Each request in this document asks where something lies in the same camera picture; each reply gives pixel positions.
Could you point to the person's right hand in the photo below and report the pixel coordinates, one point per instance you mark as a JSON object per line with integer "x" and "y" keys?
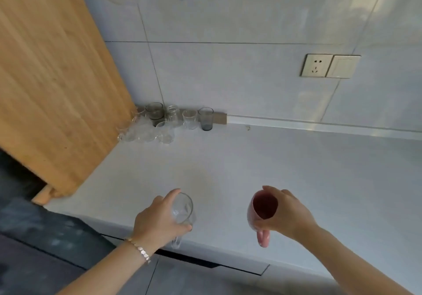
{"x": 291, "y": 217}

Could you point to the small clear drinking glass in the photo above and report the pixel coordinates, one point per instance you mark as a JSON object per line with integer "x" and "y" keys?
{"x": 189, "y": 119}

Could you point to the grey cabinet drawer front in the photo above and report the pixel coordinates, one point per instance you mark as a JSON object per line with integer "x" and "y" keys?
{"x": 184, "y": 278}

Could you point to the cluster of clear glass cups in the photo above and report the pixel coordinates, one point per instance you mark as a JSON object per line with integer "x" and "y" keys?
{"x": 145, "y": 131}

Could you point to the pink ceramic mug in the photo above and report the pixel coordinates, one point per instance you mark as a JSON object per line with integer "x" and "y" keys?
{"x": 253, "y": 218}

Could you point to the wide grey tinted glass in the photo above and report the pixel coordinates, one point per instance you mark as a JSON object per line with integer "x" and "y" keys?
{"x": 154, "y": 111}

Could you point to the white counter backsplash trim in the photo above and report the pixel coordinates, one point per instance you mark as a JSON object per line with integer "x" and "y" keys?
{"x": 316, "y": 125}

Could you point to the tall dark grey glass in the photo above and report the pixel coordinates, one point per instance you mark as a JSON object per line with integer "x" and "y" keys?
{"x": 206, "y": 118}

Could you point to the person's left forearm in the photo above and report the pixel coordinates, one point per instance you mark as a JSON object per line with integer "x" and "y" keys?
{"x": 108, "y": 271}

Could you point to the clear glass jar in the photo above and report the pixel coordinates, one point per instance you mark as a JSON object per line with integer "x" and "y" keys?
{"x": 172, "y": 113}

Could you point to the beige wall light switch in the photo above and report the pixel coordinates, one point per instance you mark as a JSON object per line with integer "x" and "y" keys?
{"x": 343, "y": 66}

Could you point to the clear glass pitcher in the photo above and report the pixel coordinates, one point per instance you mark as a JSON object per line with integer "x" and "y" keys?
{"x": 184, "y": 205}

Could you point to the person's right forearm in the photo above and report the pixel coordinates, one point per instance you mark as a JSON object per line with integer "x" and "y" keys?
{"x": 349, "y": 261}

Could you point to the small brown wooden block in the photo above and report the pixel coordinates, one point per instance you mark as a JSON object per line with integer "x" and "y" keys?
{"x": 220, "y": 118}

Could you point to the beige wall power socket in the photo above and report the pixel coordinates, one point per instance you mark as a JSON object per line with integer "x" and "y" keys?
{"x": 315, "y": 65}

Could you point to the wooden cabinet door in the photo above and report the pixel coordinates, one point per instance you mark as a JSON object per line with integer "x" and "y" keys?
{"x": 49, "y": 84}

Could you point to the person's left hand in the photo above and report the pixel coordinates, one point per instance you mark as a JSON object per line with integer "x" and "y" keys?
{"x": 153, "y": 220}

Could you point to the person's left thumb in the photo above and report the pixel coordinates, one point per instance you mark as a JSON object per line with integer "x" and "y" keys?
{"x": 184, "y": 228}

